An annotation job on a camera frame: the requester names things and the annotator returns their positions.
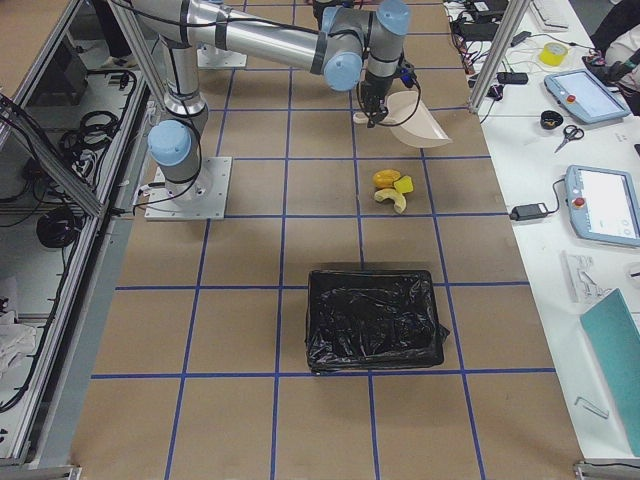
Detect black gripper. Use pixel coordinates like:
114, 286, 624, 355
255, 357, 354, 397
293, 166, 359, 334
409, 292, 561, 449
357, 74, 394, 128

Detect beige plastic dustpan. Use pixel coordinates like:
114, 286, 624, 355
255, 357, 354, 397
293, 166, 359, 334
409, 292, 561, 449
379, 91, 453, 148

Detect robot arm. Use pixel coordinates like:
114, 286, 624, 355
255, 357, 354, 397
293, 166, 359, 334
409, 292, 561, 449
109, 1, 411, 205

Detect black bag lined bin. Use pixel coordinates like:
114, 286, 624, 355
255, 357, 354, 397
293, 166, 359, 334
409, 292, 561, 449
305, 270, 449, 373

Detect yellow green sponge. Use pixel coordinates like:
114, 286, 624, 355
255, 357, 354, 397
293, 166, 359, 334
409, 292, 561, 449
393, 175, 414, 194

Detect pale curved foam piece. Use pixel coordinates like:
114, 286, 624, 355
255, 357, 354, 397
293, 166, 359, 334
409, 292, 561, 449
374, 188, 407, 214

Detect small black bowl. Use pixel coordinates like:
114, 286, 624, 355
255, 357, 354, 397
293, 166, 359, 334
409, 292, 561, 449
539, 110, 564, 130

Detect black power adapter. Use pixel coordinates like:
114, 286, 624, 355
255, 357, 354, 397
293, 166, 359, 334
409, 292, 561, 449
509, 203, 550, 221

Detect yellow tape roll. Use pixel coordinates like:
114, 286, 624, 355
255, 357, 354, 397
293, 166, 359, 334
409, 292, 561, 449
538, 42, 569, 67

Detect black scissors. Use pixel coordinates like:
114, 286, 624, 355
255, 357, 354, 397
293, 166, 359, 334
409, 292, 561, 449
554, 124, 585, 153

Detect far blue teach pendant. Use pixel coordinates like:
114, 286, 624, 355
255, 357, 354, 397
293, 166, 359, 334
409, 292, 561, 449
544, 69, 631, 124

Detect blue teach pendant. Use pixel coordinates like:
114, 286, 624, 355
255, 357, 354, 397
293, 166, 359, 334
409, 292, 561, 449
544, 69, 631, 124
564, 165, 639, 247

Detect near blue teach pendant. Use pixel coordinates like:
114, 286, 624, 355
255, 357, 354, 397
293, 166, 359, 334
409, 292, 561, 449
564, 165, 639, 247

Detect teal folder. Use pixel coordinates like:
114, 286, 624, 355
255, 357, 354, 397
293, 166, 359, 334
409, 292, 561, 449
580, 289, 639, 405

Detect metal allen key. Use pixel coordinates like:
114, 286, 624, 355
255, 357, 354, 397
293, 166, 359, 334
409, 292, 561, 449
574, 396, 610, 419

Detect crumpled white cloth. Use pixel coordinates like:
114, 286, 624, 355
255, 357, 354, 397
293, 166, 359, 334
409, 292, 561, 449
1, 310, 37, 376

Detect aluminium frame post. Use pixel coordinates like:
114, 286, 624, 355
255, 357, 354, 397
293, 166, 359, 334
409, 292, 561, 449
468, 0, 530, 113

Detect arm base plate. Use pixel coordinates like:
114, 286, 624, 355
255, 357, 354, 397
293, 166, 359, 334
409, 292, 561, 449
144, 157, 233, 221
197, 44, 247, 70

